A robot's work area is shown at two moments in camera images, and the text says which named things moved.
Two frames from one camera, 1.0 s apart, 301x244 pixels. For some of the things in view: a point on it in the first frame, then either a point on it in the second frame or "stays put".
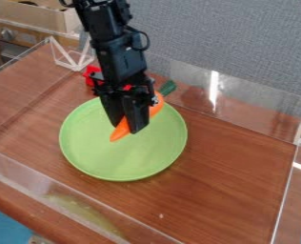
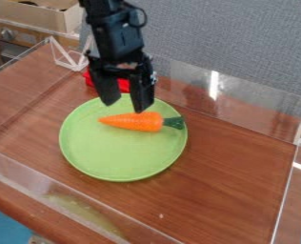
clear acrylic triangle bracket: x=65 y=59 stays put
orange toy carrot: x=163 y=89 -> x=142 y=121
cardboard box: x=41 y=13 stays put
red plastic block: x=93 y=80 stays put
